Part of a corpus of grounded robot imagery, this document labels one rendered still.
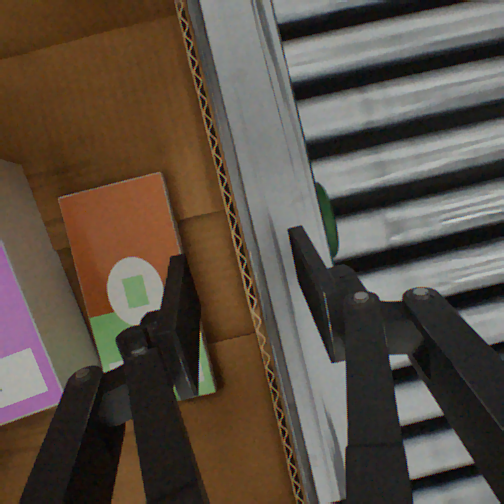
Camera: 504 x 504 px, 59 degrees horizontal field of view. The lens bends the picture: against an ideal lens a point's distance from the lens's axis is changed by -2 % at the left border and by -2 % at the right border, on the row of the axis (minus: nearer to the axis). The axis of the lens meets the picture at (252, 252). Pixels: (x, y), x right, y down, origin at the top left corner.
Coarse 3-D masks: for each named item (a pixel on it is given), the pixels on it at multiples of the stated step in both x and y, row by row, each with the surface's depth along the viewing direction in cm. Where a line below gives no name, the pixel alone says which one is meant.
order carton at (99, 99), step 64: (0, 0) 25; (64, 0) 27; (128, 0) 29; (0, 64) 32; (64, 64) 32; (128, 64) 32; (192, 64) 16; (0, 128) 32; (64, 128) 32; (128, 128) 32; (192, 128) 32; (64, 192) 32; (192, 192) 32; (64, 256) 33; (192, 256) 33; (256, 320) 17; (256, 384) 33; (0, 448) 33; (128, 448) 33; (192, 448) 33; (256, 448) 34
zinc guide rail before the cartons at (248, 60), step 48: (240, 0) 32; (240, 48) 32; (240, 96) 32; (288, 96) 32; (240, 144) 32; (288, 144) 32; (288, 192) 32; (288, 240) 33; (288, 288) 33; (288, 336) 33; (336, 384) 33; (336, 432) 33; (336, 480) 34
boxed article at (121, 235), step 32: (96, 192) 31; (128, 192) 31; (160, 192) 31; (96, 224) 31; (128, 224) 31; (160, 224) 31; (96, 256) 31; (128, 256) 31; (160, 256) 31; (96, 288) 31; (128, 288) 31; (160, 288) 32; (96, 320) 32; (128, 320) 32
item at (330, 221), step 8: (320, 184) 39; (320, 192) 38; (320, 200) 37; (328, 200) 38; (328, 208) 37; (328, 216) 37; (328, 224) 37; (336, 224) 38; (328, 232) 37; (336, 232) 38; (336, 240) 38; (336, 248) 38
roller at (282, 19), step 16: (272, 0) 45; (288, 0) 46; (304, 0) 46; (320, 0) 46; (336, 0) 46; (352, 0) 46; (368, 0) 47; (384, 0) 47; (400, 0) 47; (416, 0) 48; (288, 16) 46; (304, 16) 47; (320, 16) 47; (336, 16) 48
